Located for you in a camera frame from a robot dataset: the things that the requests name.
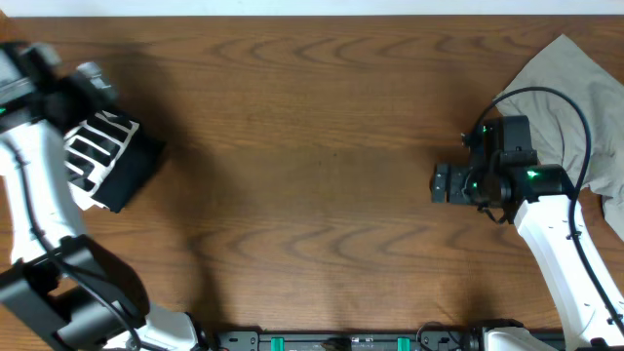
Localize white t-shirt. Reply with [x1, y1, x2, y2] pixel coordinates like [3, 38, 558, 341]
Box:
[64, 110, 140, 211]

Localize grey-olive garment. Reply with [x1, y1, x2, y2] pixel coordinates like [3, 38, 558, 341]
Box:
[496, 35, 623, 236]

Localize black folded garment red trim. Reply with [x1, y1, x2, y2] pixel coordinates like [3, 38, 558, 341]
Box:
[91, 127, 165, 214]

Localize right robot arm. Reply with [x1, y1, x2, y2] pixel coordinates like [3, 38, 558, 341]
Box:
[432, 164, 623, 350]

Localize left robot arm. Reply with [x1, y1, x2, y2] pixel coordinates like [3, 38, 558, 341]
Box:
[1, 42, 209, 350]

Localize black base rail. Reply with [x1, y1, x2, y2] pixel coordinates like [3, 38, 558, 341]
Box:
[210, 322, 486, 351]

